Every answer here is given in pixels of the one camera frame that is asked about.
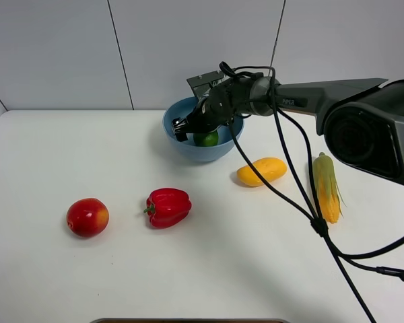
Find red bell pepper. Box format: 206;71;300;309
143;188;192;229

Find red yellow pomegranate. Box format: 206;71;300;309
66;198;109;238

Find black cable to camera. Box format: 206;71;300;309
218;61;378;323

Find yellow mango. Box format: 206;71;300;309
236;157;287;187

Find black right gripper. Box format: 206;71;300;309
172;78;255;142

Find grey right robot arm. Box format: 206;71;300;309
172;73;404;185

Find corn cob with husk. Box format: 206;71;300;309
312;152;343;224

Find blue plastic bowl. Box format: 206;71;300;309
162;97;235;162

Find green lime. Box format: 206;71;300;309
193;131;219;147

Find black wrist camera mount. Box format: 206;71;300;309
187;70;226;100

